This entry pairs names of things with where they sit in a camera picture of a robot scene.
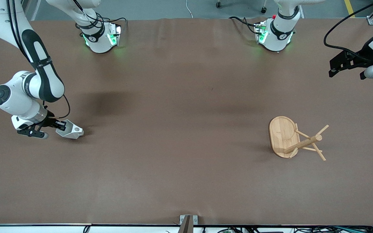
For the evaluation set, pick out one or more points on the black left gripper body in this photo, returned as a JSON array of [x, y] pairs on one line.
[[365, 53]]

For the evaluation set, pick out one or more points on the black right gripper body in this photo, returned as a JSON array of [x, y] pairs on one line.
[[50, 122]]

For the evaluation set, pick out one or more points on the white angular cup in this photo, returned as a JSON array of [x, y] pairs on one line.
[[71, 131]]

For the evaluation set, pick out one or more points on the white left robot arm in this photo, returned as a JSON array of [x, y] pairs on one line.
[[280, 32]]

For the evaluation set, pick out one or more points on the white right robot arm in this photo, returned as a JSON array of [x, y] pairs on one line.
[[40, 74]]

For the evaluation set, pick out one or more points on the wooden cup rack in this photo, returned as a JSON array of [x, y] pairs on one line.
[[282, 136]]

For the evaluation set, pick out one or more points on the brown table cover sheet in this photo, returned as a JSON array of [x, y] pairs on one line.
[[173, 161]]

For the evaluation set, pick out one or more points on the dark camera pole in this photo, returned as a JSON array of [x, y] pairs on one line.
[[186, 226]]

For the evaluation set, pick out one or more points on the grey metal mounting bracket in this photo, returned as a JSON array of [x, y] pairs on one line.
[[195, 219]]

